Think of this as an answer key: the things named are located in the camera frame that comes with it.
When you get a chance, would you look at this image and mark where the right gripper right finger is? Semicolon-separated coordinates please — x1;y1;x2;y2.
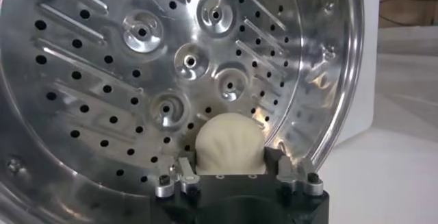
264;146;325;198

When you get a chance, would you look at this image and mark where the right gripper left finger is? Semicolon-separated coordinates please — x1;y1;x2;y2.
155;156;202;199

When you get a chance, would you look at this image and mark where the white steamed baozi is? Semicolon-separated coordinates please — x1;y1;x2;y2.
194;112;267;175

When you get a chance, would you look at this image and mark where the stainless perforated steamer basket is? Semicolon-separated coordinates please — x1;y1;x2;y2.
0;0;365;224

